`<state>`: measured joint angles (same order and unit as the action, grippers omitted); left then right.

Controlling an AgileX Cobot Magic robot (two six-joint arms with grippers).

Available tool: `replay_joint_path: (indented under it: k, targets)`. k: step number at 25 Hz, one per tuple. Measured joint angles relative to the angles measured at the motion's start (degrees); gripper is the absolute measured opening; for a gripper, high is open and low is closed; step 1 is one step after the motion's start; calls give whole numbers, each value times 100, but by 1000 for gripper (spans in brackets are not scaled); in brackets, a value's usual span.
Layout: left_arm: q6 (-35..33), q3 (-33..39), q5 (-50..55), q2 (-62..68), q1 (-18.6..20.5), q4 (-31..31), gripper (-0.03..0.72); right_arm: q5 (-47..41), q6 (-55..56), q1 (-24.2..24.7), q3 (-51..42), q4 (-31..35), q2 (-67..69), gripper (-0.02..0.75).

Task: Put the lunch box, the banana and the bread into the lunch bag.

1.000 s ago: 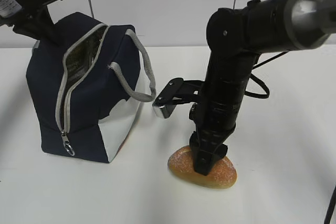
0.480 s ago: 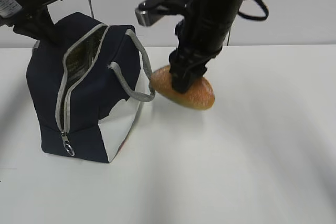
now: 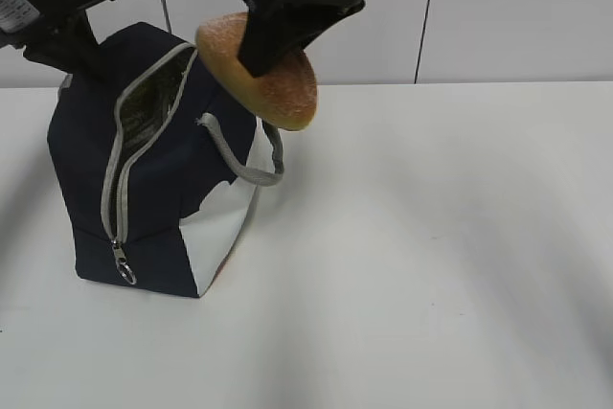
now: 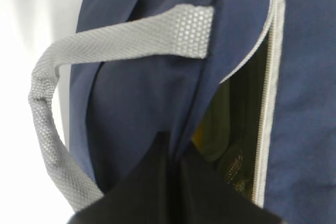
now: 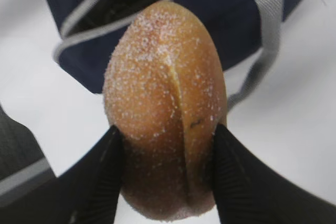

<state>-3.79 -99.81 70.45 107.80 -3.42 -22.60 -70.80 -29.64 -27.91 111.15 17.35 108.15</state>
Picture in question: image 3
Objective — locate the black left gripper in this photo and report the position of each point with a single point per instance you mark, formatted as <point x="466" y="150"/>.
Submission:
<point x="55" y="33"/>

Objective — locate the brown bread roll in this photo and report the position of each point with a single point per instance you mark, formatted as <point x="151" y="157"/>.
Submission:
<point x="285" y="97"/>

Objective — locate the navy and white lunch bag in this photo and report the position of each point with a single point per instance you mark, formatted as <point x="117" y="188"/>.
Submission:
<point x="157" y="164"/>

